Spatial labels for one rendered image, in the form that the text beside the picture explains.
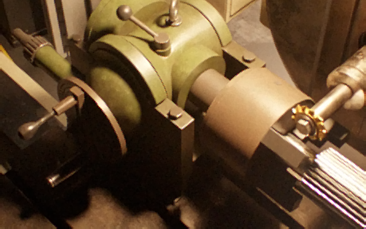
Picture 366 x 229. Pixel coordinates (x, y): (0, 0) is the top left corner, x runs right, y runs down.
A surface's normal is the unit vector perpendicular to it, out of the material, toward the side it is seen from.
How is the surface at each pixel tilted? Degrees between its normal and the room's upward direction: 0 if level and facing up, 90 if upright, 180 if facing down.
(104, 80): 38
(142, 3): 6
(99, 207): 0
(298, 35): 90
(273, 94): 6
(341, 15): 90
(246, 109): 24
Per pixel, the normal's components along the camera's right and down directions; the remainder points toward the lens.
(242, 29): 0.00, -0.64
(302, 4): -0.71, 0.54
